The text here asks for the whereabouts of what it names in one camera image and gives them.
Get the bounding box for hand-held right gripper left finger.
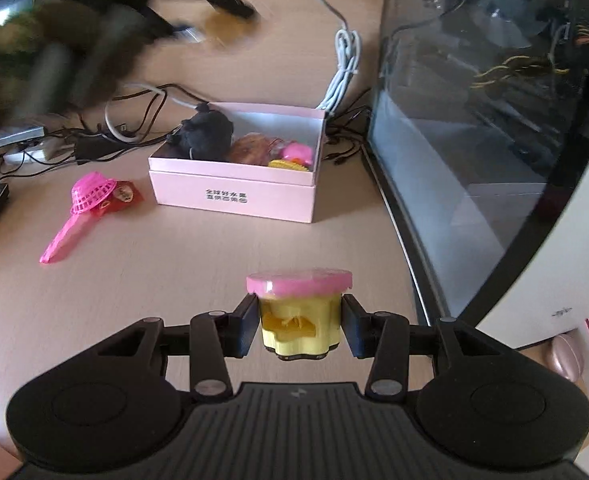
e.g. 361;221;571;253
97;292;261;402

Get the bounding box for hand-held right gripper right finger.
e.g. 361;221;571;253
342;294;481;402

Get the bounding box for yellow toy with pink lid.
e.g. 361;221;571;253
246;267;353;362

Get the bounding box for black plush toy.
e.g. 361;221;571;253
167;102;234;163

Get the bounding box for pink cardboard box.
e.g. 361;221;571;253
148;101;328;225

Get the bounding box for bread bun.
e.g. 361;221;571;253
228;132;281;167

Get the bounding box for pink and yellow toy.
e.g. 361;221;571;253
268;142;317;172

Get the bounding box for black power adapter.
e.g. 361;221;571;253
74;135;126;166

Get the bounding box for white power strip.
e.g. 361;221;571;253
2;137;76;166

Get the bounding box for black computer monitor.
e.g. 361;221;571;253
0;0;46;157

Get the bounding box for pink plastic strainer ladle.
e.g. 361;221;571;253
38;171;118;265

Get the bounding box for red snack packet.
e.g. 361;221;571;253
92;180;146;219

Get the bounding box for rose gold round object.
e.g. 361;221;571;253
549;332;587;384

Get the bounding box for computer case with glass panel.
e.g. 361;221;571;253
362;0;589;353

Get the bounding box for tangled black cables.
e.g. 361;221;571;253
0;81;212;181

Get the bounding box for grey looped cable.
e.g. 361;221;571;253
104;85;201;142

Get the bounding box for bundled white cable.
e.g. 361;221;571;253
282;0;362;112

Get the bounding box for black cables beside computer case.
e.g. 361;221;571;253
322;89;376;167

